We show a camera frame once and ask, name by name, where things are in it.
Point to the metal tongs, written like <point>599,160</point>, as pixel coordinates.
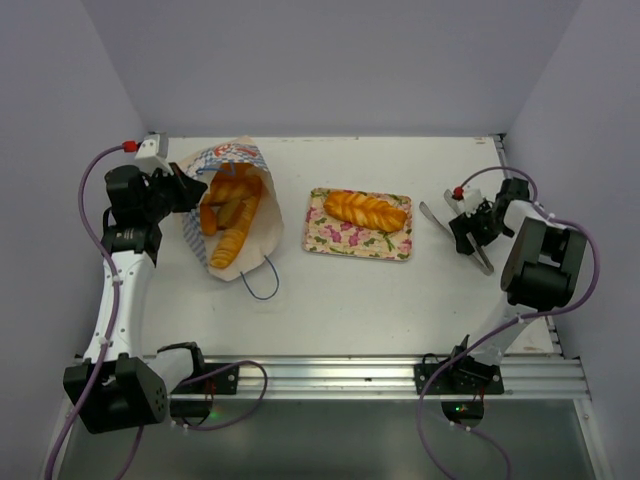
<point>480,259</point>

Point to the fake bread at bag back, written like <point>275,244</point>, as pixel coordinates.
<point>232,182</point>

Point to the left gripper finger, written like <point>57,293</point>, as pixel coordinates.
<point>184,181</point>
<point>187,198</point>

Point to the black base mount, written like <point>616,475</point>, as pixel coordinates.
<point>194,403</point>
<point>467,377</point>

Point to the braided fake bread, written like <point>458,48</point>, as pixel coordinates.
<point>365,211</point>

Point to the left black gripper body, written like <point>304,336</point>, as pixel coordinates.
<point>160,194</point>

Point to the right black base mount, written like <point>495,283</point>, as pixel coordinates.
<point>467,377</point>

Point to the aluminium rail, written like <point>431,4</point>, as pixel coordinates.
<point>392,378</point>

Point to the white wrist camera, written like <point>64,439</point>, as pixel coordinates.
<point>152,153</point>
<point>466,200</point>

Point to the paper bag with blue pattern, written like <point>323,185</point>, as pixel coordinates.
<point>266,229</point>

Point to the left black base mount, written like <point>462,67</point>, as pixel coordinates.
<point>194,403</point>

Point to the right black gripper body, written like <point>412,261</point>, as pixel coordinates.
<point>465,228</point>

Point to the long sliced fake baguette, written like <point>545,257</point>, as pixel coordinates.
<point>233,239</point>

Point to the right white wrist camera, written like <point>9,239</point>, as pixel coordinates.
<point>466,200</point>

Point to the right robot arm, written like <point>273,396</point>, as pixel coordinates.
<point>539,276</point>

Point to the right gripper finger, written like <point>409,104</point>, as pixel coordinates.
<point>466,244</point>
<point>462,224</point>

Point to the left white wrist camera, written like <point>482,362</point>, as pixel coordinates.
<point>152,153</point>

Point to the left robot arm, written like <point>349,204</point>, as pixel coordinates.
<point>114,388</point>

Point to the floral tray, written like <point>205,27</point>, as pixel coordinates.
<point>324,234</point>

